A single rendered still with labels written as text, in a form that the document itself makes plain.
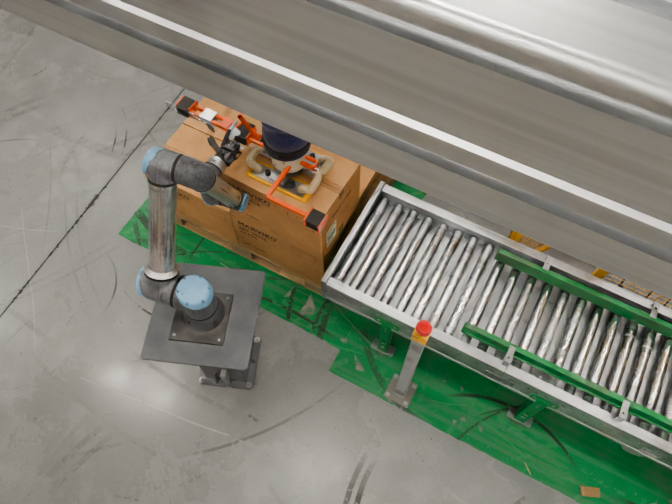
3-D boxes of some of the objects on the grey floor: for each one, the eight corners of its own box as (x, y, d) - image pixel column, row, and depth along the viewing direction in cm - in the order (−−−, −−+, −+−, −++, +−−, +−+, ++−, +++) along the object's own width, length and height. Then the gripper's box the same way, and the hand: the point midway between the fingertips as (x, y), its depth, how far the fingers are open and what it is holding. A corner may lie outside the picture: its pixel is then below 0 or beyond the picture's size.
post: (408, 388, 338) (433, 327, 250) (403, 398, 336) (426, 341, 247) (398, 382, 340) (418, 320, 251) (392, 392, 337) (412, 333, 248)
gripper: (231, 177, 288) (253, 148, 296) (224, 152, 271) (247, 122, 279) (216, 170, 290) (238, 141, 298) (208, 145, 273) (232, 115, 281)
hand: (238, 130), depth 289 cm, fingers open, 14 cm apart
